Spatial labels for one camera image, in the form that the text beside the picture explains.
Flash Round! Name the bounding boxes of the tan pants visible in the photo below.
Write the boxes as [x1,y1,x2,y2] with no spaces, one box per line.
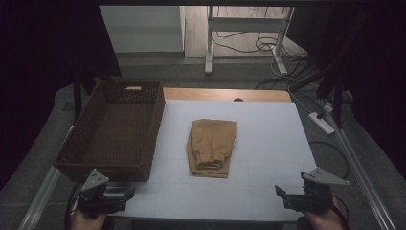
[187,118,237,179]

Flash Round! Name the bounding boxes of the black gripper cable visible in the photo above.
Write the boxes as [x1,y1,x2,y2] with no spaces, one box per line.
[331,194,351,230]
[64,181,82,230]

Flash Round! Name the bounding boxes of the white metal desk frame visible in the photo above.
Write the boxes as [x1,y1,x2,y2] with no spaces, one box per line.
[204,5,296,77]

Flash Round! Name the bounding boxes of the person's left hand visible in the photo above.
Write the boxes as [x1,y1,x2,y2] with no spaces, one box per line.
[69,209,108,230]

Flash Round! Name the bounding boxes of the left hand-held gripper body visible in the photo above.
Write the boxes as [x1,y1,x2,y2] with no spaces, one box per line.
[77,168,128,219]

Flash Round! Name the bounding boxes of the brown woven basket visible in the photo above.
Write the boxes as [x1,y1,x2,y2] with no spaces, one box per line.
[53,80,167,183]

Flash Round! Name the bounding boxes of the person's right hand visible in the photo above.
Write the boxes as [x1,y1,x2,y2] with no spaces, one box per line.
[302,196,349,230]

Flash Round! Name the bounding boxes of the black floor cable tangle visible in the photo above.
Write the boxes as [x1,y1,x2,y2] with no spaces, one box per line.
[212,30,308,62]

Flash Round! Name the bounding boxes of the aluminium rail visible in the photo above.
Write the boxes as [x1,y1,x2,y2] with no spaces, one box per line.
[329,119,397,230]
[17,126,75,230]

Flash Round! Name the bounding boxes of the black looped cable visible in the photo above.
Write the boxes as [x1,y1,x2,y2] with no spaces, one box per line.
[307,140,350,180]

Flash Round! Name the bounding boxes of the wooden table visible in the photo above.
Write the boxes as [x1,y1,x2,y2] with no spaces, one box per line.
[162,87,292,104]

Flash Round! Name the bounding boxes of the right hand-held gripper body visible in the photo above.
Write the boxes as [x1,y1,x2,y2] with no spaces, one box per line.
[282,167,351,214]

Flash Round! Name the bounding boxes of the white power strip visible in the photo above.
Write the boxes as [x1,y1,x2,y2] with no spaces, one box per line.
[308,111,336,136]

